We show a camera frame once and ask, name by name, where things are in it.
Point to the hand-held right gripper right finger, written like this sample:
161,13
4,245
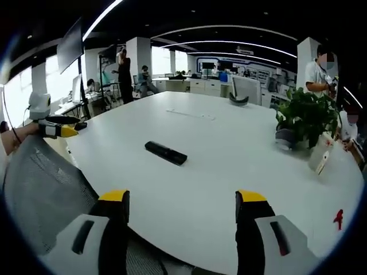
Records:
266,237

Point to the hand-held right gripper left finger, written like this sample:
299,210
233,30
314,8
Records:
86,243

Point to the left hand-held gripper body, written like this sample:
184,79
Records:
39,105

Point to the black remote control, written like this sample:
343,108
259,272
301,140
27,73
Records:
165,153

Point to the grey mesh office chair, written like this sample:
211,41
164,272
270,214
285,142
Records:
46,189

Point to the black monitor on stand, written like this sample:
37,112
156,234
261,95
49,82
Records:
70,47

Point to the red fish sticker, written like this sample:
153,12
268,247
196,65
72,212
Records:
339,219

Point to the green potted plant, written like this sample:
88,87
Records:
309,114

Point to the black curved headrest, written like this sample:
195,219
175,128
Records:
238,101

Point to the white low cabinet row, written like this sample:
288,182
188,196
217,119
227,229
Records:
200,86

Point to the white office chair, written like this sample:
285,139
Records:
247,89

